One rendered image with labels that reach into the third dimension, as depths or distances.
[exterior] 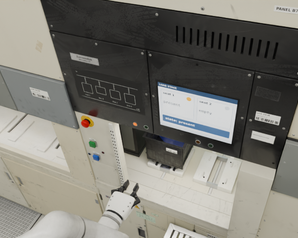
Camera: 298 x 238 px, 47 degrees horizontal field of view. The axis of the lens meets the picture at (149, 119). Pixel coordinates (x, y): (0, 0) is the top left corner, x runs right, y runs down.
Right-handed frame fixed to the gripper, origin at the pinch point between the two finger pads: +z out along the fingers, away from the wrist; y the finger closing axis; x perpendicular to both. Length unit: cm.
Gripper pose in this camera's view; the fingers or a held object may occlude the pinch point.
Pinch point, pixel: (131, 186)
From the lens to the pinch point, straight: 150.2
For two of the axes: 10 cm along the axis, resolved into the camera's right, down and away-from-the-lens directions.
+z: 4.2, -6.5, 6.3
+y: 9.1, 2.5, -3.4
